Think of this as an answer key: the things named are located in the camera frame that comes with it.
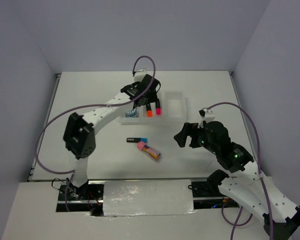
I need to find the orange highlighter with black cap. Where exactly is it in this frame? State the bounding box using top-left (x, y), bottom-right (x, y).
top-left (146, 103), bottom-right (153, 118)

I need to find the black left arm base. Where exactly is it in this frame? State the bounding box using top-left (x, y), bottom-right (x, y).
top-left (51, 178), bottom-right (105, 217)

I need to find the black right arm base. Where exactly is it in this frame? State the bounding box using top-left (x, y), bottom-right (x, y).
top-left (187, 181), bottom-right (239, 210)

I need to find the pink highlighter with black cap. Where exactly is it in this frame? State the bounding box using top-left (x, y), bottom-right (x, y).
top-left (155, 99), bottom-right (162, 116)

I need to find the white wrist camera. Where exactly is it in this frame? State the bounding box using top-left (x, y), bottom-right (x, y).
top-left (198, 108), bottom-right (215, 128)
top-left (133, 68), bottom-right (147, 82)

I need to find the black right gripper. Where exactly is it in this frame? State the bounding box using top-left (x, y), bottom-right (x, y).
top-left (173, 121), bottom-right (219, 154)

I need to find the clear three-compartment plastic organizer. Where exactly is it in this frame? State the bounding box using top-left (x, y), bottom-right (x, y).
top-left (118, 91), bottom-right (187, 125)

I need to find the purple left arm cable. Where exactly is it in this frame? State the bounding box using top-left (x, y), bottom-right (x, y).
top-left (34, 55), bottom-right (157, 213)

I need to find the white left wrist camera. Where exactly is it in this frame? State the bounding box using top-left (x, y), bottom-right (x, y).
top-left (133, 68), bottom-right (147, 82)

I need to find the pink tube of coloured pens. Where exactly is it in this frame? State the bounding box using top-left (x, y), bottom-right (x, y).
top-left (137, 141), bottom-right (162, 161)

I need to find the silver metal table rail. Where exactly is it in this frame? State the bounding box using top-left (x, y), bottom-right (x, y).
top-left (27, 176), bottom-right (208, 183)

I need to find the blue highlighter with black cap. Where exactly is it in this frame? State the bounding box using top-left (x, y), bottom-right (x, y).
top-left (126, 137), bottom-right (148, 143)

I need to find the white foil-covered front panel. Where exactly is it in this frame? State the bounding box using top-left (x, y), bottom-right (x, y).
top-left (103, 179), bottom-right (196, 217)

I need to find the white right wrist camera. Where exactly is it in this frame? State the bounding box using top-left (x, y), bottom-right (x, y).
top-left (198, 108), bottom-right (215, 128)

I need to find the blue cleaning gel jar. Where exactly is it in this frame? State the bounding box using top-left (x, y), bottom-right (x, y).
top-left (125, 109), bottom-right (138, 118)

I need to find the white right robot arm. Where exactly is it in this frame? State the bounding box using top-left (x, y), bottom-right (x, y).
top-left (173, 121), bottom-right (300, 240)

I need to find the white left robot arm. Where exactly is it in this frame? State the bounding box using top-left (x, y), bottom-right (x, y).
top-left (63, 73), bottom-right (161, 200)

